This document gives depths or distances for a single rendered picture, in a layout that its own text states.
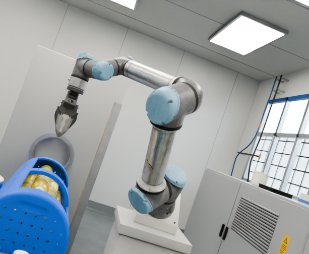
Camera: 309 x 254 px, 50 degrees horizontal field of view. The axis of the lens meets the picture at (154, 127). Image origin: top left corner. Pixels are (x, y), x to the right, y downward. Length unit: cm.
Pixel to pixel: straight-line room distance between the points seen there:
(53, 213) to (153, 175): 38
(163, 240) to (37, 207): 57
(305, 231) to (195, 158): 440
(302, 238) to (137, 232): 125
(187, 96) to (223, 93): 563
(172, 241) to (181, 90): 66
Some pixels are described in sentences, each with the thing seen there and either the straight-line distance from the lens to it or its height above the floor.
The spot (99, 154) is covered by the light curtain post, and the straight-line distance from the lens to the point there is 253.
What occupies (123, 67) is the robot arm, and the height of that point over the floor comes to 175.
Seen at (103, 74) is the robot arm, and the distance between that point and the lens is 134.
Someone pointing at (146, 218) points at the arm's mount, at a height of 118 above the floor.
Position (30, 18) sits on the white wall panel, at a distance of 667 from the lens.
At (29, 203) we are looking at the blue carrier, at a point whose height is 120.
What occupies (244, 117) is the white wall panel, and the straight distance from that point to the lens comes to 687.
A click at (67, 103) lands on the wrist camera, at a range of 134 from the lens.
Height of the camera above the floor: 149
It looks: 3 degrees up
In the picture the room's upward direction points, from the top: 19 degrees clockwise
